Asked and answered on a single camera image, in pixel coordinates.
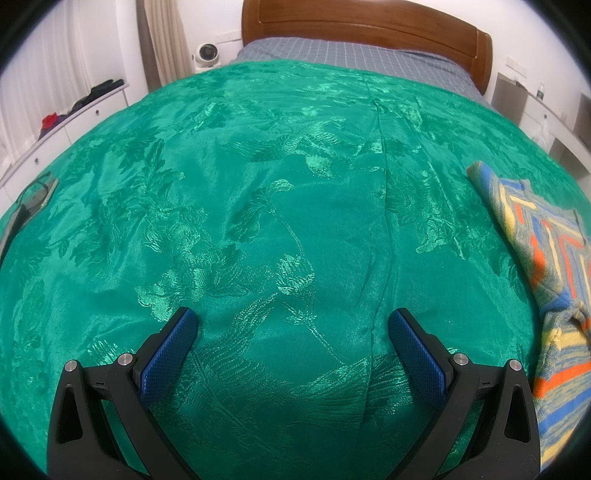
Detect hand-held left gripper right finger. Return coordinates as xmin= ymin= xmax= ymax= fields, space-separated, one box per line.
xmin=388 ymin=308 xmax=541 ymax=480

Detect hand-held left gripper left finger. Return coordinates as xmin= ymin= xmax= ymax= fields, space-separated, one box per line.
xmin=46 ymin=307 xmax=201 ymax=480

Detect striped knit sweater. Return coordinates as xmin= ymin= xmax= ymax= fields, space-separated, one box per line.
xmin=466 ymin=161 xmax=591 ymax=469

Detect dark clothes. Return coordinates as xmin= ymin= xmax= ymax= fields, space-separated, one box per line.
xmin=69 ymin=78 xmax=125 ymax=112

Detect green patterned blanket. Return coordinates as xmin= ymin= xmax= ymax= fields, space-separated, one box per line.
xmin=0 ymin=60 xmax=591 ymax=480

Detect white dresser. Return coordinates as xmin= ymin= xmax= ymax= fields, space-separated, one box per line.
xmin=0 ymin=83 xmax=130 ymax=195

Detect clear plastic bag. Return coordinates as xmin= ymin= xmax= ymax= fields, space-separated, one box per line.
xmin=529 ymin=115 xmax=552 ymax=151

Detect white desk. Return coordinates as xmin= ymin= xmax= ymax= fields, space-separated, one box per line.
xmin=489 ymin=69 xmax=591 ymax=181

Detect small white fan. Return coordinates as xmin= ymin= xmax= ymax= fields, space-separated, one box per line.
xmin=191 ymin=42 xmax=222 ymax=71

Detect grey checked bed sheet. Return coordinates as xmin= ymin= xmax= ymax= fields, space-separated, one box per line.
xmin=231 ymin=38 xmax=485 ymax=104

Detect beige curtain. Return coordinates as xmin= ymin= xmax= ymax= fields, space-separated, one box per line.
xmin=139 ymin=0 xmax=190 ymax=88

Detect white sheer curtain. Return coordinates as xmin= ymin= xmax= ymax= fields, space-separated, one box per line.
xmin=0 ymin=0 xmax=95 ymax=162

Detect wooden headboard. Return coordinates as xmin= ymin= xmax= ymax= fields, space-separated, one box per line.
xmin=241 ymin=0 xmax=494 ymax=97

